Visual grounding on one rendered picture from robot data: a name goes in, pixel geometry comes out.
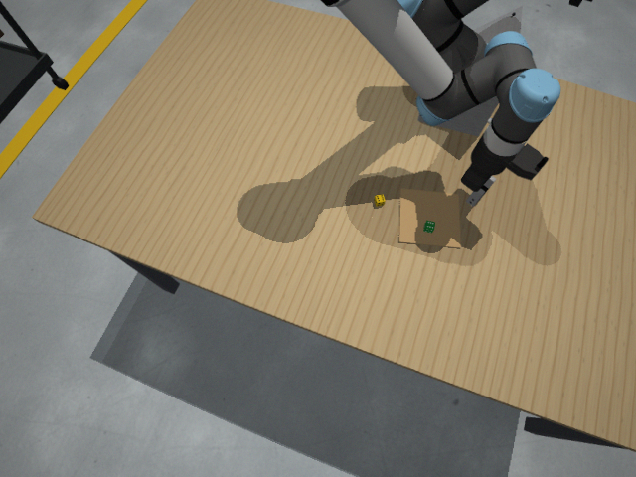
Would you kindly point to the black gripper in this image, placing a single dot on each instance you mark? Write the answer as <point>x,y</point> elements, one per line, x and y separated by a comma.
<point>491,161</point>

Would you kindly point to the tan square mat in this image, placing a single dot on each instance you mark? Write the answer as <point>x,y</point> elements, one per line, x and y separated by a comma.
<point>417,207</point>

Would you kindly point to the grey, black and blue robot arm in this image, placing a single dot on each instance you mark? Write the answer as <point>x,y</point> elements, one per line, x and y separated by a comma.
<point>526,94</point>

